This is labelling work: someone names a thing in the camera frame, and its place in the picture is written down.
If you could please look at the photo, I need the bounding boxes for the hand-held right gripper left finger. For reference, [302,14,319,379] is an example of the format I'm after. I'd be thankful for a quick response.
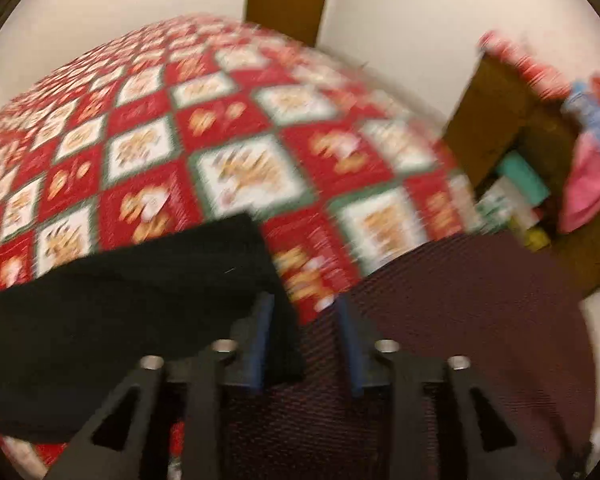
[45,291,277,480]

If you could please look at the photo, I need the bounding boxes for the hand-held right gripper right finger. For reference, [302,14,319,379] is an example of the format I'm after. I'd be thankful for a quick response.
[335,296,563,480]

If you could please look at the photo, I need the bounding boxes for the black pants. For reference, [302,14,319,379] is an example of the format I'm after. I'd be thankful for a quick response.
[0,212,305,443]

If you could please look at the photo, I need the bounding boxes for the dark red mesh cloth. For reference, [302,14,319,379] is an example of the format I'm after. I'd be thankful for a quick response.
[220,232,598,480]

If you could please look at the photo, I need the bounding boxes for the white green box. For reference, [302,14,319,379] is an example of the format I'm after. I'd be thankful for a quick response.
[475,177,541,233]

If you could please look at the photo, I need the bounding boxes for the red printed blanket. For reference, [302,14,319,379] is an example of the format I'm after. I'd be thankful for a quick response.
[0,14,481,480]

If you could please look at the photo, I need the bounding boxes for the teal box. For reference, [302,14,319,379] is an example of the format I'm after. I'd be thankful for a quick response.
[497,152,551,206]

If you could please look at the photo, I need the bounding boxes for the brown wooden cabinet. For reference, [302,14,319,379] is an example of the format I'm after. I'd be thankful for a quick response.
[445,52,600,296]

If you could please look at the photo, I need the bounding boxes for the pink cloth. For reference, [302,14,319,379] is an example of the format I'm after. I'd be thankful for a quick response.
[560,135,600,233]

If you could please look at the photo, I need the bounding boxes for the red striped cloth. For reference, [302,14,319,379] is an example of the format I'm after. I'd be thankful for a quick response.
[477,30,581,101]

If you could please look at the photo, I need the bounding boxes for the blue printed cloth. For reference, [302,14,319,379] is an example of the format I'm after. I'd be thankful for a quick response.
[562,80,600,153]

